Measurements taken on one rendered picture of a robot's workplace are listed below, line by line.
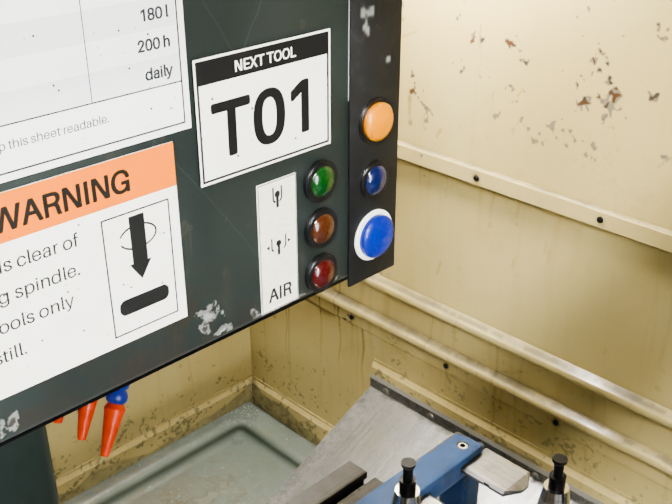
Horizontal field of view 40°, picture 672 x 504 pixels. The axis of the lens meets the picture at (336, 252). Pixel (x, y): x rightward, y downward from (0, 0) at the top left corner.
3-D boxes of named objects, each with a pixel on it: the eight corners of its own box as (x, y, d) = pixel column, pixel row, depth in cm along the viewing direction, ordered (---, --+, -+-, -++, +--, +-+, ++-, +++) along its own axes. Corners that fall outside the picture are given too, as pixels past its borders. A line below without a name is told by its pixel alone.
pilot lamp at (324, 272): (338, 284, 60) (338, 254, 59) (313, 295, 59) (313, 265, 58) (331, 280, 61) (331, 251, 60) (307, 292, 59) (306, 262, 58)
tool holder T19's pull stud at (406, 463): (406, 481, 93) (407, 454, 92) (419, 489, 92) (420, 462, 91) (395, 489, 92) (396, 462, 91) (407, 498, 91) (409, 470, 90)
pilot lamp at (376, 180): (389, 191, 61) (390, 160, 60) (366, 201, 60) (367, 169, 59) (382, 189, 61) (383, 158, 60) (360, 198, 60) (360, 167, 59)
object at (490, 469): (538, 480, 106) (538, 475, 106) (510, 503, 103) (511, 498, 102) (488, 452, 110) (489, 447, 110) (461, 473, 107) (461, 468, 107)
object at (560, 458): (552, 478, 94) (556, 450, 92) (567, 485, 93) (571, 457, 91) (544, 487, 92) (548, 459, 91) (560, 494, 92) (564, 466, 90)
